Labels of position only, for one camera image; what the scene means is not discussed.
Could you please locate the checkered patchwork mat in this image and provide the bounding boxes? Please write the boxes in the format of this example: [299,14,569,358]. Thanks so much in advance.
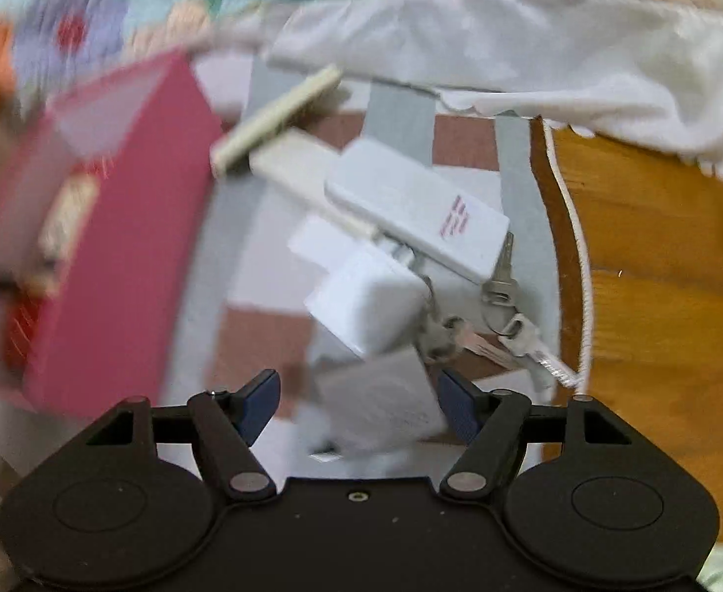
[170,54,595,483]

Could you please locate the beige ribbed bar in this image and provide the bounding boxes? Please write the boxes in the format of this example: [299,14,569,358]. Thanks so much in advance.
[210,65,344,177]

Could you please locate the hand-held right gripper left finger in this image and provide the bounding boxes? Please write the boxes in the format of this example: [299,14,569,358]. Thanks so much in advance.
[84,369,282,502]

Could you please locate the grey-headed key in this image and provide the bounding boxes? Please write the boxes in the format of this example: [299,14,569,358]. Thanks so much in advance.
[420,311,506,372]

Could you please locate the cream flat bar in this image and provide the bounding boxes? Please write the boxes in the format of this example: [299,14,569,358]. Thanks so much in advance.
[249,129,382,243]

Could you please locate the pink cardboard box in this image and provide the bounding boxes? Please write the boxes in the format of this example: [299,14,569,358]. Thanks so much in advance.
[0,49,223,420]

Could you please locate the silver key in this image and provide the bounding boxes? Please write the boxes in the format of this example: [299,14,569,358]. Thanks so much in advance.
[480,231,518,323]

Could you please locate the white charger adapter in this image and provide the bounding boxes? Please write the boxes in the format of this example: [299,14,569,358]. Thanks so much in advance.
[304,247,428,359]

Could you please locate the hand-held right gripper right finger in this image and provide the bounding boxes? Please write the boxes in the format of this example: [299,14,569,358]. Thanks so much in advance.
[438,369,634,502]

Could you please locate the white power bank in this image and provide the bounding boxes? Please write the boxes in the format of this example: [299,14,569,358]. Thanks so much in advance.
[325,138,511,285]

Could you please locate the white cloth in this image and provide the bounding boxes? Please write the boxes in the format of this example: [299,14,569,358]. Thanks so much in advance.
[266,0,723,184]

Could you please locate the floral blanket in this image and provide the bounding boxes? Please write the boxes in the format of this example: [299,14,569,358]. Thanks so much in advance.
[0,0,723,121]

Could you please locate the small white box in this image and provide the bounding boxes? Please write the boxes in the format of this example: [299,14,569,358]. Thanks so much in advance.
[309,345,449,458]

